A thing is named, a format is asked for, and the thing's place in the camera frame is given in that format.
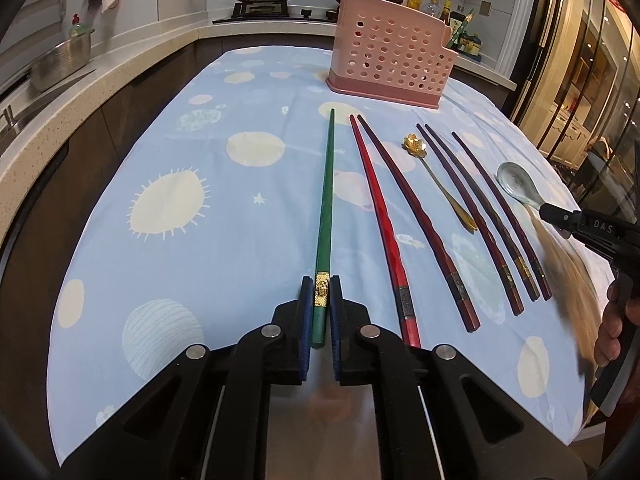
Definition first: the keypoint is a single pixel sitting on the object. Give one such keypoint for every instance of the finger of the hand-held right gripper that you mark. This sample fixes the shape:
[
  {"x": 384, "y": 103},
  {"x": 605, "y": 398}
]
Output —
[{"x": 560, "y": 216}]

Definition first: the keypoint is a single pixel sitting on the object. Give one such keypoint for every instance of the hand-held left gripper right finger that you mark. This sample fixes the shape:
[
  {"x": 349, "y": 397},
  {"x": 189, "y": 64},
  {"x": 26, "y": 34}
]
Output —
[{"x": 336, "y": 330}]

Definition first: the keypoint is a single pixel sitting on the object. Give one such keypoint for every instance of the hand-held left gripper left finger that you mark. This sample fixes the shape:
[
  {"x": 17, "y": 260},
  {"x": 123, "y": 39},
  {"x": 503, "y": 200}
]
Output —
[{"x": 306, "y": 330}]

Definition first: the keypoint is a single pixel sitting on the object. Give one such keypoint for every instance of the dark red chopstick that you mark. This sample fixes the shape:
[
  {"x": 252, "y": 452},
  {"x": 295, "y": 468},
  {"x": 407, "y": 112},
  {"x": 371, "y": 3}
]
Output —
[
  {"x": 505, "y": 205},
  {"x": 465, "y": 205},
  {"x": 411, "y": 205},
  {"x": 482, "y": 205}
]

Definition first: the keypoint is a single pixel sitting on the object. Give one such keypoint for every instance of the white ceramic spoon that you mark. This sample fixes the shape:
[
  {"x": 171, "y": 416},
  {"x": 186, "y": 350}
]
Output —
[{"x": 515, "y": 180}]

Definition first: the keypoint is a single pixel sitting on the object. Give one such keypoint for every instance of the green chopstick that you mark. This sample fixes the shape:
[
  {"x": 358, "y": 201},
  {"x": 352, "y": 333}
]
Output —
[{"x": 325, "y": 210}]

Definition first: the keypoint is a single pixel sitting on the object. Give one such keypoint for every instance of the pink perforated utensil holder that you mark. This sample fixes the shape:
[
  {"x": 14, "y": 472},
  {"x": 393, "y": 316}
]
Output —
[{"x": 390, "y": 50}]

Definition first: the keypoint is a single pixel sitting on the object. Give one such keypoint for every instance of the person's right hand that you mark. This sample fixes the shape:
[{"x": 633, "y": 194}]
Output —
[{"x": 609, "y": 330}]

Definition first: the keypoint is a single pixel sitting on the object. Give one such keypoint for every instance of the blue planet-print tablecloth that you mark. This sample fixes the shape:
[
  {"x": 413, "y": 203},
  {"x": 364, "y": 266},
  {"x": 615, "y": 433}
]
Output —
[{"x": 225, "y": 260}]

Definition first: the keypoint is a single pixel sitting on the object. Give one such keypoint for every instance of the glass door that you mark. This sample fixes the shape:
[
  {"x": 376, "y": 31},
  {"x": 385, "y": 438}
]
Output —
[{"x": 585, "y": 60}]

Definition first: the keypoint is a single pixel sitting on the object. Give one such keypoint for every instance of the group of condiment bottles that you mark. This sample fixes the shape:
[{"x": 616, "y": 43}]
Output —
[{"x": 462, "y": 30}]

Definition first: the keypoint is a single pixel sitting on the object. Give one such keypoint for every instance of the black gas stove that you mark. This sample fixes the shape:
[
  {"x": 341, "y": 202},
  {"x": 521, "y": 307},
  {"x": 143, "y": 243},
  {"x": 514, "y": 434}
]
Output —
[{"x": 270, "y": 14}]

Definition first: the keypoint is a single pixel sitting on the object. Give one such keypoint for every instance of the wall outlet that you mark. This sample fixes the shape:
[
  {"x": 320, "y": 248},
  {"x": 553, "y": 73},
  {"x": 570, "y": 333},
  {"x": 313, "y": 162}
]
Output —
[{"x": 485, "y": 8}]

